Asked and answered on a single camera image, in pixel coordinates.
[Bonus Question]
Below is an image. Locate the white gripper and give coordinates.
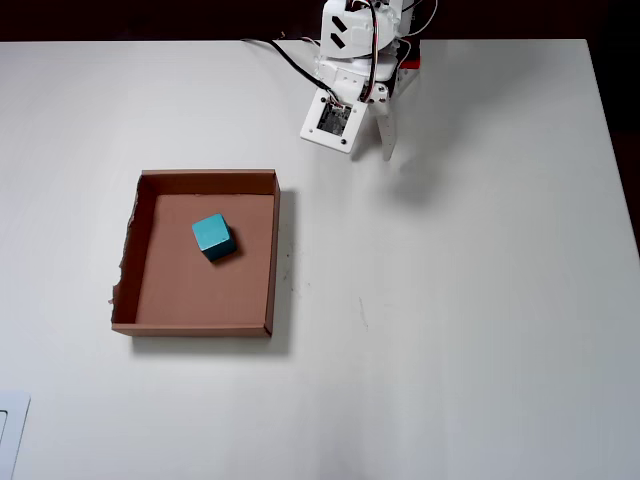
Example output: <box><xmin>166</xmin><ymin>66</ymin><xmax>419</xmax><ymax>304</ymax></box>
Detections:
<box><xmin>313</xmin><ymin>53</ymin><xmax>402</xmax><ymax>162</ymax></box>

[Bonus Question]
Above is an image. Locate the blue cube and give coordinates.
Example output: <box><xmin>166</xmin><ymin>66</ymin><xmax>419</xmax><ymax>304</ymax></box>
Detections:
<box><xmin>191</xmin><ymin>213</ymin><xmax>237</xmax><ymax>264</ymax></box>

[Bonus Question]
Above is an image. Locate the brown cardboard box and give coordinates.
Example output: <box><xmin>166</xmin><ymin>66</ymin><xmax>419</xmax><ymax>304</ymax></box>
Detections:
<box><xmin>108</xmin><ymin>168</ymin><xmax>282</xmax><ymax>339</ymax></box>

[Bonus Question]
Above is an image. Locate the red and black table clamp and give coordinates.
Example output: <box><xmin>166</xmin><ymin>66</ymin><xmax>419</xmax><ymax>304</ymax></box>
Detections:
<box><xmin>399</xmin><ymin>37</ymin><xmax>422</xmax><ymax>70</ymax></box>

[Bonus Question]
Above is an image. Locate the white flat board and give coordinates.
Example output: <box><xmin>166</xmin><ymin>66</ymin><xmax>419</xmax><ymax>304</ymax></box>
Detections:
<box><xmin>0</xmin><ymin>390</ymin><xmax>32</xmax><ymax>480</ymax></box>

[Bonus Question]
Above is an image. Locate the white wrist camera plate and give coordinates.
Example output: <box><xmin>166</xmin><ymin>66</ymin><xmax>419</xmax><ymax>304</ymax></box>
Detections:
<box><xmin>298</xmin><ymin>88</ymin><xmax>370</xmax><ymax>155</ymax></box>

